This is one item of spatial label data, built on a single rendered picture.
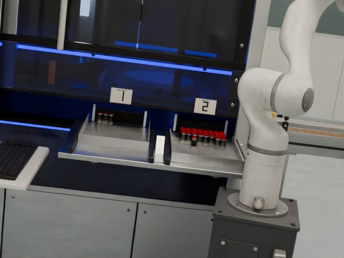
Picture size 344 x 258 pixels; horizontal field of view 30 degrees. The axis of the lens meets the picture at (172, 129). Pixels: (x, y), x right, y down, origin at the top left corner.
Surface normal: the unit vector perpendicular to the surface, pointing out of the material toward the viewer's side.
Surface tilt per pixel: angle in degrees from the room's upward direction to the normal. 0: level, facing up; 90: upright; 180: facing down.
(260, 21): 90
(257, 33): 90
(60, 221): 90
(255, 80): 64
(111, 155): 0
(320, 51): 90
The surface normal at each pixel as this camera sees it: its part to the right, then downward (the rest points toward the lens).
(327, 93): 0.02, 0.25
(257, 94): -0.64, 0.30
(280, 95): -0.60, 0.08
